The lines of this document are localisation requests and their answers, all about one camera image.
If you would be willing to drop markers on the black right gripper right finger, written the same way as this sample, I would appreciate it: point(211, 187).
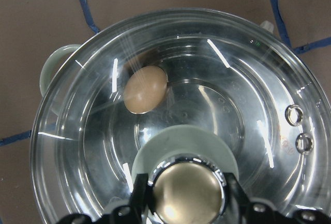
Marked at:
point(241, 209)

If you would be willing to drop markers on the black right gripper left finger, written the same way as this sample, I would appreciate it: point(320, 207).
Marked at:
point(130, 212)

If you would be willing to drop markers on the beige egg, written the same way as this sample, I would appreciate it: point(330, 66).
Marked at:
point(145, 89)

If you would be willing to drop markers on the glass pot lid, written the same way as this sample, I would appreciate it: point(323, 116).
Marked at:
point(186, 105)

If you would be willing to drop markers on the pale green cooking pot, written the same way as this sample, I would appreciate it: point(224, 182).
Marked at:
point(57, 63)

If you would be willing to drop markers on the brown paper table mat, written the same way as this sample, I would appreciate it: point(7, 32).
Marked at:
point(32, 29)

